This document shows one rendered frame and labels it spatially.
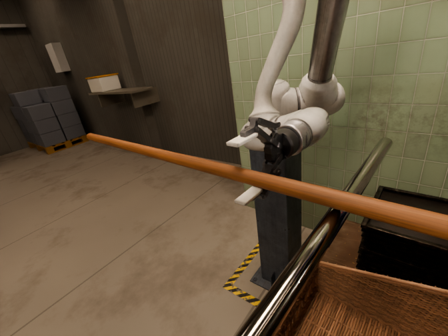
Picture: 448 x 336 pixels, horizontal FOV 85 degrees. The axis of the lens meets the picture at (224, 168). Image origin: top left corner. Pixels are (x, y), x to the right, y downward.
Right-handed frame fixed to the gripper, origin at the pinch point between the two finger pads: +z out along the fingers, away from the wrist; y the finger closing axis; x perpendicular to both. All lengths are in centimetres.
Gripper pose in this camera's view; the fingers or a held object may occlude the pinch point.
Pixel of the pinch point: (239, 173)
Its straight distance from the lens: 51.0
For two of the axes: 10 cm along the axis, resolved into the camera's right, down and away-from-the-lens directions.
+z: -6.5, 4.0, -6.4
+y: 1.4, 9.0, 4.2
